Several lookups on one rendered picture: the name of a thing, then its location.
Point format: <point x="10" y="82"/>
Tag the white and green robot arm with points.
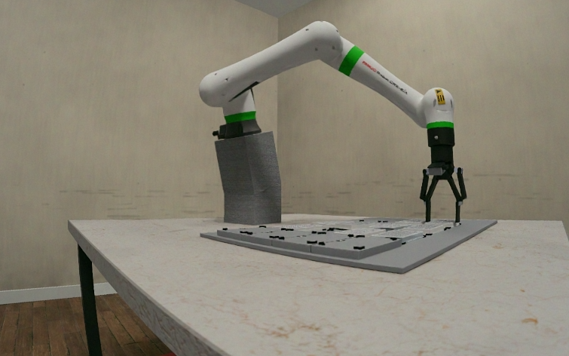
<point x="319" y="40"/>

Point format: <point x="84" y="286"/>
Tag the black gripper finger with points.
<point x="427" y="197"/>
<point x="459" y="199"/>

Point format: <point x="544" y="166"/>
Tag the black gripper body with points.
<point x="443" y="154"/>

